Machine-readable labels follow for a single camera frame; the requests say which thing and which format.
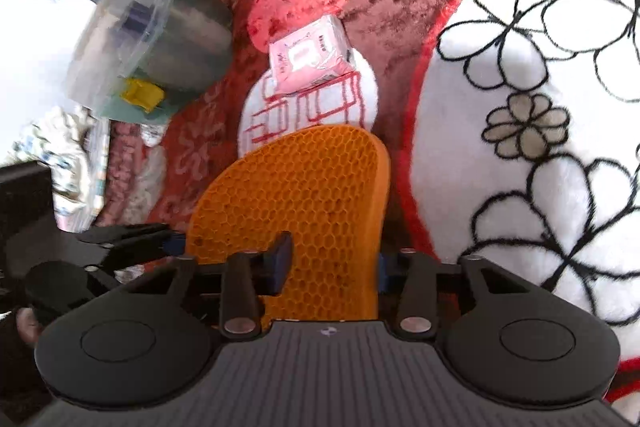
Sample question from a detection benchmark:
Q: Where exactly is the brown patterned cloth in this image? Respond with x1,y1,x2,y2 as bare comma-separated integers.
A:
92,119,168,228

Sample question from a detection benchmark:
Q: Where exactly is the floral print cloth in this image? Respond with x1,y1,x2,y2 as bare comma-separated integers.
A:
9,106,112,230

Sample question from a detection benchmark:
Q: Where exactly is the pink tissue packet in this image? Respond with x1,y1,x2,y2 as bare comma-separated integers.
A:
268,14,354,96

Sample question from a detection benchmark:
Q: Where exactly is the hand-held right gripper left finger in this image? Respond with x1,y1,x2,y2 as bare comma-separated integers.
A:
120,231,294,341

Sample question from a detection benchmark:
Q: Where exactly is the person's left hand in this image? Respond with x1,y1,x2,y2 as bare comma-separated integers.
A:
15,306,45,344

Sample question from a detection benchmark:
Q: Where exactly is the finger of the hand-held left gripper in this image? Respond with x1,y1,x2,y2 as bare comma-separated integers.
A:
76,222,187,279

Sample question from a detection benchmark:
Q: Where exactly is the orange honeycomb shoe insole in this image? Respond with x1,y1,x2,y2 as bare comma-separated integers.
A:
185,123,392,323

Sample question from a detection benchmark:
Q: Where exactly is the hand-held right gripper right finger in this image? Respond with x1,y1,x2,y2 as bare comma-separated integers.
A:
377,248,532,341

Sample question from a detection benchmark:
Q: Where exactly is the red white floral blanket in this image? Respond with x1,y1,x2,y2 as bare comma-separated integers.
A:
145,0,640,408

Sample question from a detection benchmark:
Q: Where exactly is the clear plastic storage container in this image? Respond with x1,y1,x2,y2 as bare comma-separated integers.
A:
64,0,236,124

